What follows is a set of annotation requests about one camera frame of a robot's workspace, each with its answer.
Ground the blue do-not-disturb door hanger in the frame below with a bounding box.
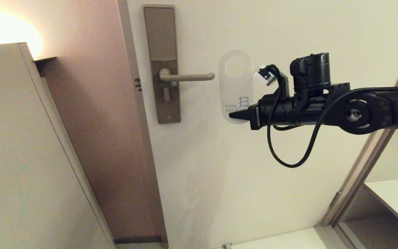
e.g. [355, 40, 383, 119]
[218, 50, 254, 124]

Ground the black right camera bracket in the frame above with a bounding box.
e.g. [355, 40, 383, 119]
[259, 65, 291, 102]

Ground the closet base board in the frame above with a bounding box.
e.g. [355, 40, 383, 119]
[335, 214, 398, 249]

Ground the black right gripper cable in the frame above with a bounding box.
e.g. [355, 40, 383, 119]
[267, 81, 398, 168]

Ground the brown skirting board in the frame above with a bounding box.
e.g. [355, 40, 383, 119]
[114, 236, 163, 244]

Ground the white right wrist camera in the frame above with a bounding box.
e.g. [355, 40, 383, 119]
[253, 65, 277, 86]

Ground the brown door lock plate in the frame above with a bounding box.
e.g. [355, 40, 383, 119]
[143, 5, 181, 124]

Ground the beige cabinet panel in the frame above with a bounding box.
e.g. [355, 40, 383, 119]
[0, 43, 116, 249]

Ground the white room door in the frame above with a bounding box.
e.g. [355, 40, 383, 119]
[126, 0, 398, 249]

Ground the small closet frame bracket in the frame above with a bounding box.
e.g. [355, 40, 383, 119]
[330, 190, 342, 208]

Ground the dark brown wall ledge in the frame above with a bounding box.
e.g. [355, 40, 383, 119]
[33, 57, 58, 78]

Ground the metal door handle lever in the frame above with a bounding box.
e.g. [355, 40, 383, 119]
[159, 68, 215, 82]

